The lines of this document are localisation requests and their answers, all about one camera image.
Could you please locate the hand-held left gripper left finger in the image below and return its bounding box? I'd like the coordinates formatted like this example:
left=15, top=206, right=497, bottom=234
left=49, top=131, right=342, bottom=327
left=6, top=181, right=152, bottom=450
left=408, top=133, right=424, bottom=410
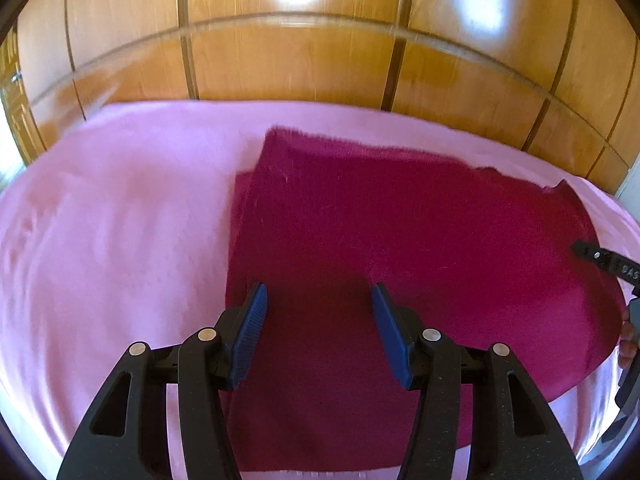
left=57, top=282, right=269, bottom=480

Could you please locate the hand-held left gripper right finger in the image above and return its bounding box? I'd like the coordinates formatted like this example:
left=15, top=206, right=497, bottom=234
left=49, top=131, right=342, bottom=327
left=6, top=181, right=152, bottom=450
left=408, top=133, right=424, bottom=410
left=370, top=282, right=583, bottom=480

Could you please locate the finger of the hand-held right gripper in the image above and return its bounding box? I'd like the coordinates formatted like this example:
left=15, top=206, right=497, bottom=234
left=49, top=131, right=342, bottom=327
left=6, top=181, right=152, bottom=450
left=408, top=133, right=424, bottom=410
left=571, top=240, right=640, bottom=284

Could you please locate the magenta knit garment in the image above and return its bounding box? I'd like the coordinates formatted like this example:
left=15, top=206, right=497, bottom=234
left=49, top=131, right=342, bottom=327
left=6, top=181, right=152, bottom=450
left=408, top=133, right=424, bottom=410
left=220, top=127, right=629, bottom=474

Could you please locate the person's right hand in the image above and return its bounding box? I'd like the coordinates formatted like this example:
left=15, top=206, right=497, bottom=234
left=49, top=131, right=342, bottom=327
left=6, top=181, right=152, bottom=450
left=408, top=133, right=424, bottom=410
left=618, top=307, right=636, bottom=370

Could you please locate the pink bed sheet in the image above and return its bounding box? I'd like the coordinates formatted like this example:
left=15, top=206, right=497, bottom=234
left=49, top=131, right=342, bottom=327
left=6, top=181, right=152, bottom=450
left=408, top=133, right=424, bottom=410
left=0, top=100, right=640, bottom=480

